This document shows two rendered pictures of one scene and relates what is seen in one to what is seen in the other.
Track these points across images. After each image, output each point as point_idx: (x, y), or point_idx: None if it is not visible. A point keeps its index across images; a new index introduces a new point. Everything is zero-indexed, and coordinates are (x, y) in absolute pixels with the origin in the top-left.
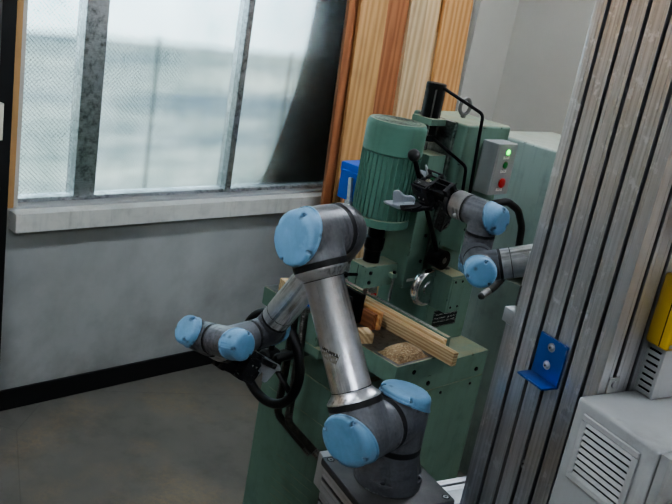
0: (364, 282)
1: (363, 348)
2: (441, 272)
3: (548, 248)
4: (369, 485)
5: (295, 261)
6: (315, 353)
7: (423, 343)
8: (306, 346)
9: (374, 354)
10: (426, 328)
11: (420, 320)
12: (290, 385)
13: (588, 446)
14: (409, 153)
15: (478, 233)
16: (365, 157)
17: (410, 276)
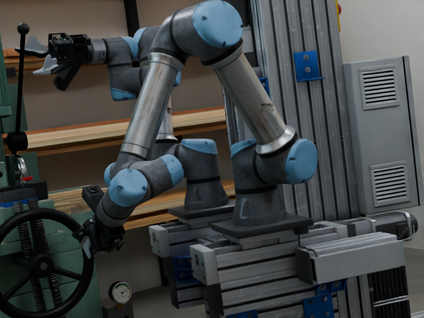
0: (6, 178)
1: (77, 214)
2: (23, 154)
3: (274, 2)
4: (279, 216)
5: (236, 38)
6: (62, 237)
7: (82, 199)
8: (47, 239)
9: (92, 211)
10: (69, 190)
11: (55, 190)
12: (54, 287)
13: (368, 83)
14: (24, 26)
15: (129, 61)
16: None
17: None
